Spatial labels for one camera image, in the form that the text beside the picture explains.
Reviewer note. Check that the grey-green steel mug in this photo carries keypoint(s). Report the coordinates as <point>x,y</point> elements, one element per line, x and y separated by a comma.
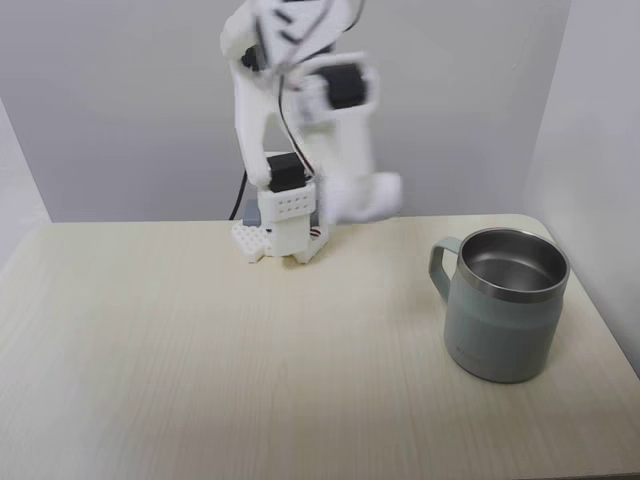
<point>500,335</point>

